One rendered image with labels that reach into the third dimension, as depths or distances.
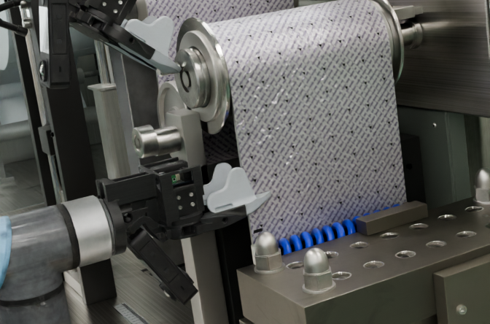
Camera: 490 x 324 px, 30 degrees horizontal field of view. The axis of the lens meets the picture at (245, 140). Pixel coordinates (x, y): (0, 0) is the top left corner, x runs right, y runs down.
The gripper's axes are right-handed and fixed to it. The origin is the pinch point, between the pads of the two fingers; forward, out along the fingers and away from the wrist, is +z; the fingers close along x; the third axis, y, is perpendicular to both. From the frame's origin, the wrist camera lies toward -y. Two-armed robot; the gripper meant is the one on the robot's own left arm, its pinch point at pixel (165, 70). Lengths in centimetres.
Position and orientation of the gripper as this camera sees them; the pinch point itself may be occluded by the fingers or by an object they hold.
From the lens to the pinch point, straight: 114.6
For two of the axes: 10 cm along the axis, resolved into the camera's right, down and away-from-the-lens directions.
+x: -4.5, -1.2, 8.9
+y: 4.6, -8.8, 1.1
